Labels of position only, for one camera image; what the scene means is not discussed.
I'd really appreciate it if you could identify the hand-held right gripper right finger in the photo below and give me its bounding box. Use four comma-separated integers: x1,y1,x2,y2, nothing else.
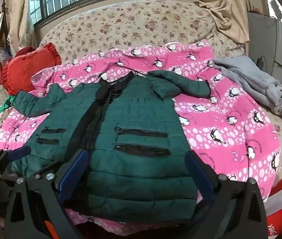
185,150,268,239

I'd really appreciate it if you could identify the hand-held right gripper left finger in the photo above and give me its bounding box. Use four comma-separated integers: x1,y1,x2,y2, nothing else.
2,149,89,239

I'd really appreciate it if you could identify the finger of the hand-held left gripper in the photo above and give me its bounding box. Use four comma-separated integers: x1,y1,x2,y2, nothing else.
0,145,32,180

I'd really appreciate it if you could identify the dark green puffer jacket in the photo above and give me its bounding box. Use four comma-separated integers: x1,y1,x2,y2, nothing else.
11,70,211,223

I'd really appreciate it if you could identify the bright green cloth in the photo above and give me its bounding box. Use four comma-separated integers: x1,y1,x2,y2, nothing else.
0,94,18,123

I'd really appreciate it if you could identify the pink penguin print blanket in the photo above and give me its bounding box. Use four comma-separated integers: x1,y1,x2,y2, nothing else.
0,40,281,232

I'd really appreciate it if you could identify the red ruffled cushion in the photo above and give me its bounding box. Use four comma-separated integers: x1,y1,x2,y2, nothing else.
1,42,62,95

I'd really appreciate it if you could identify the grey garment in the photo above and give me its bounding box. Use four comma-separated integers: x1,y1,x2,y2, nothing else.
213,56,282,119

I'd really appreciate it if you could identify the beige curtain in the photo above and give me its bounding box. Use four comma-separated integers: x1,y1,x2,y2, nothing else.
193,0,250,43
6,0,39,54

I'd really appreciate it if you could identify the grey cabinet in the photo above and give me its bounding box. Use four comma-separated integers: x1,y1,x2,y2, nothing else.
246,11,282,85

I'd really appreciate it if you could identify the floral bed sheet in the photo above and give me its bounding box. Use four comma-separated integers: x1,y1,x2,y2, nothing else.
37,0,282,180

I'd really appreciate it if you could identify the black charger cable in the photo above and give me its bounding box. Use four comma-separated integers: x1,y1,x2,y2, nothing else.
255,55,268,68

